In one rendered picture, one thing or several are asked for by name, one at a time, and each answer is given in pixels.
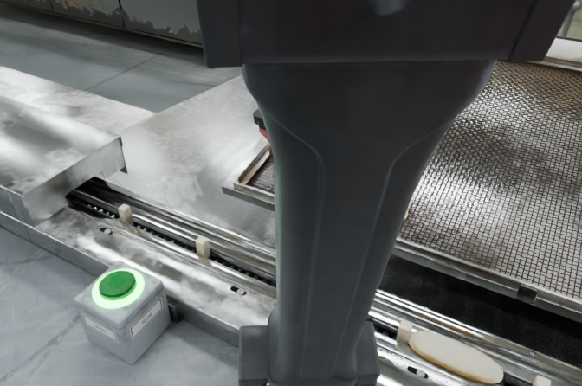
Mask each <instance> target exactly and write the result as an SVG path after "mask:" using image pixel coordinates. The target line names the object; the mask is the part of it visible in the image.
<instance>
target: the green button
mask: <svg viewBox="0 0 582 386"><path fill-rule="evenodd" d="M136 287H137V281H136V278H135V276H134V274H133V273H131V272H129V271H126V270H119V271H114V272H111V273H109V274H108V275H106V276H105V277H104V278H103V279H102V280H101V281H100V284H99V287H98V288H99V292H100V296H101V297H102V298H103V299H105V300H109V301H115V300H120V299H124V298H126V297H127V296H129V295H130V294H132V293H133V292H134V290H135V289H136Z"/></svg>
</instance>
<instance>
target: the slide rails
mask: <svg viewBox="0 0 582 386"><path fill-rule="evenodd" d="M71 191H73V192H75V193H77V194H80V195H82V196H85V197H87V198H89V199H92V200H94V201H96V202H98V203H101V204H104V205H106V206H108V207H110V208H112V209H116V210H118V208H119V207H120V206H121V205H123V204H126V205H128V206H130V208H131V211H132V215H133V217H134V218H137V219H139V220H141V221H143V222H146V223H149V224H151V225H152V226H155V227H157V228H161V229H163V230H164V231H167V232H169V233H172V234H174V235H177V236H179V237H181V238H184V239H186V240H187V241H191V242H193V243H196V239H197V238H199V237H200V236H203V237H205V238H208V241H209V247H210V250H212V251H214V252H216V253H219V254H221V255H224V256H226V257H229V258H231V259H232V260H235V261H238V262H241V263H242V264H244V265H247V266H249V267H253V268H254V269H257V270H259V271H261V272H264V273H266V274H269V275H271V276H273V277H276V261H272V260H270V259H268V258H266V257H263V256H261V255H259V254H255V253H253V252H250V251H249V250H247V249H244V248H240V247H238V246H236V245H234V244H231V243H229V242H227V241H224V240H221V239H219V238H216V237H215V236H212V235H209V234H206V233H205V232H202V231H200V230H197V229H195V228H192V227H190V226H187V225H185V224H183V223H181V222H177V221H174V220H172V219H171V218H168V217H166V216H162V215H160V214H158V213H155V212H153V211H151V210H149V209H145V208H143V207H140V206H139V205H136V204H134V203H130V202H128V201H126V200H124V199H121V198H119V197H116V196H114V195H111V194H109V193H106V192H105V191H102V190H98V189H96V188H95V187H92V186H90V185H87V184H85V183H83V184H81V185H80V186H78V187H77V188H75V189H73V190H71ZM65 198H66V201H67V204H68V206H70V207H72V208H75V209H78V210H79V211H82V212H84V213H86V214H88V215H91V216H93V217H95V218H98V219H100V220H102V221H104V222H107V223H109V224H112V225H114V226H115V227H117V228H121V229H123V230H125V231H127V232H129V233H131V234H133V235H136V236H138V237H140V238H143V239H145V240H147V241H150V242H152V243H154V244H156V245H159V246H160V247H162V248H166V249H168V250H170V251H172V252H174V253H176V254H180V255H182V256H183V257H185V258H188V259H190V260H192V261H195V262H197V263H199V264H201V265H204V266H206V267H208V268H211V269H213V270H215V271H217V272H219V273H222V274H224V275H227V276H229V277H230V278H232V279H235V280H238V281H241V282H242V283H244V284H246V285H249V286H252V287H254V288H256V289H258V290H260V291H262V292H265V293H267V294H269V295H272V296H274V297H276V298H277V288H275V287H273V286H270V285H268V284H266V283H264V282H261V281H259V280H256V279H254V278H252V277H249V276H248V275H246V274H243V273H240V272H238V271H236V270H234V269H232V268H229V267H226V266H224V265H222V264H220V263H218V262H215V261H213V260H210V259H208V258H206V257H203V256H202V255H200V254H196V253H194V252H192V251H190V250H188V249H186V248H182V247H180V246H178V245H176V244H174V243H172V242H169V241H167V240H164V239H162V238H160V237H157V236H156V235H152V234H150V233H148V232H146V231H144V230H142V229H140V228H136V227H134V226H132V225H130V224H128V223H126V222H123V221H121V220H118V219H116V218H114V217H111V216H109V215H106V214H104V213H102V212H100V211H98V210H96V209H92V208H90V207H88V206H86V205H84V204H82V203H78V202H76V201H75V200H72V199H70V198H68V197H65ZM368 317H369V318H373V319H375V320H377V321H379V322H381V323H384V324H386V325H389V326H391V327H393V328H396V329H398V327H399V324H400V322H401V320H402V319H404V320H406V321H409V322H411V323H412V324H413V326H412V329H411V333H413V332H414V331H427V332H431V333H436V334H440V335H443V336H445V337H447V338H451V339H454V340H456V341H458V342H460V343H462V344H466V345H467V346H469V347H472V348H474V349H477V350H479V351H481V352H482V353H484V354H485V355H486V356H488V357H490V358H491V359H492V360H494V361H495V362H496V363H497V364H499V365H500V367H501V368H502V371H503V374H504V375H506V376H510V377H512V378H514V379H516V380H518V381H521V382H523V383H526V384H528V385H530V386H532V385H533V383H534V380H535V378H536V377H537V376H543V377H544V378H546V379H549V380H550V381H551V385H550V386H578V385H577V384H574V383H570V382H568V381H567V380H564V379H562V378H559V377H557V376H554V375H551V374H549V373H547V372H545V371H543V370H539V369H536V368H534V367H532V366H530V365H528V364H525V363H522V362H520V361H517V360H515V359H512V358H511V357H507V356H505V355H502V354H501V353H498V352H496V351H492V350H490V349H488V348H486V347H483V346H481V345H479V344H475V343H473V342H471V341H468V340H467V339H464V338H460V337H458V336H456V335H454V334H452V333H449V332H447V331H444V330H441V329H439V328H436V327H435V326H433V325H429V324H426V323H424V322H422V321H420V320H418V319H415V318H412V317H410V316H407V315H405V314H403V313H401V312H397V311H395V310H392V309H391V308H388V307H386V306H382V305H380V304H378V303H376V302H373V303H372V307H371V310H370V312H369V314H368ZM375 336H376V341H377V343H380V344H382V345H385V346H387V347H389V348H391V349H393V350H395V351H398V352H401V353H403V354H405V355H406V356H409V357H412V358H414V359H416V360H418V361H420V362H422V363H426V364H428V365H429V366H432V367H434V368H436V369H438V370H441V371H443V372H445V373H448V374H450V375H452V376H455V377H457V378H459V379H462V380H463V381H465V382H467V383H471V384H473V385H475V386H501V385H499V384H497V383H493V384H490V383H480V382H477V381H474V380H471V379H468V378H467V377H464V376H460V375H458V374H456V373H454V372H452V371H449V370H446V369H445V368H443V367H440V366H438V365H436V364H434V363H432V362H430V361H428V360H427V359H425V358H423V357H421V356H420V355H418V354H417V353H416V352H415V351H414V350H413V349H412V348H411V347H410V346H409V345H407V344H404V343H402V342H399V341H397V340H396V339H393V338H390V337H387V336H386V335H384V334H382V333H379V332H377V331H375Z"/></svg>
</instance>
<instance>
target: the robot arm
mask: <svg viewBox="0 0 582 386"><path fill-rule="evenodd" d="M575 1H576V0H196V6H197V16H198V21H199V27H200V33H201V38H202V44H203V49H204V59H205V64H206V66H207V67H208V68H232V67H242V75H243V79H244V83H245V85H246V87H247V88H248V90H249V92H250V94H251V95H252V97H253V98H254V99H255V100H256V103H257V105H258V107H259V108H258V109H256V110H255V111H254V112H253V119H254V123H255V124H256V125H258V127H259V132H260V133H261V134H262V136H263V137H264V138H265V139H266V140H267V141H268V142H269V143H270V145H271V149H272V152H273V156H274V180H275V252H276V288H277V304H276V307H275V309H274V310H273V311H272V312H271V313H270V315H269V317H268V324H267V325H244V326H240V328H239V351H238V382H239V385H240V386H375V384H376V382H377V380H378V379H379V377H380V368H379V360H378V347H377V341H376V336H375V331H374V326H373V322H372V321H367V322H366V320H367V317H368V314H369V312H370V310H371V307H372V303H373V301H374V299H375V296H376V293H377V290H378V287H379V284H380V282H381V280H382V277H383V274H384V272H385V268H386V266H387V263H388V260H389V259H390V256H391V251H392V250H393V247H394V244H395V242H396V239H397V237H398V233H399V230H400V228H401V226H402V223H403V220H404V217H405V214H406V211H407V209H408V207H409V204H410V202H411V198H412V196H413V193H414V190H415V188H416V187H417V183H418V181H419V179H420V177H421V176H422V174H423V172H424V169H425V167H426V165H427V163H428V162H429V160H430V158H431V156H432V154H433V153H434V151H435V149H436V148H437V146H438V145H439V143H440V141H441V140H442V138H443V136H444V135H445V133H446V132H447V131H448V129H449V127H450V126H451V124H452V123H453V122H454V120H455V119H456V117H457V116H458V115H459V114H460V113H461V112H462V111H464V110H465V109H466V108H467V107H468V106H469V105H470V104H471V103H472V102H473V101H474V100H475V99H476V98H477V97H478V96H479V95H480V93H481V92H482V90H483V89H484V87H485V86H486V85H487V83H488V80H489V77H490V75H491V74H492V72H493V69H494V67H495V64H496V62H497V60H509V61H510V62H532V61H544V59H545V58H546V55H547V53H548V51H549V49H550V47H552V45H553V42H554V40H555V38H556V36H557V35H558V33H559V31H560V29H561V27H562V25H563V23H564V22H565V20H566V18H567V16H568V14H569V12H570V11H571V9H572V7H573V5H574V3H575Z"/></svg>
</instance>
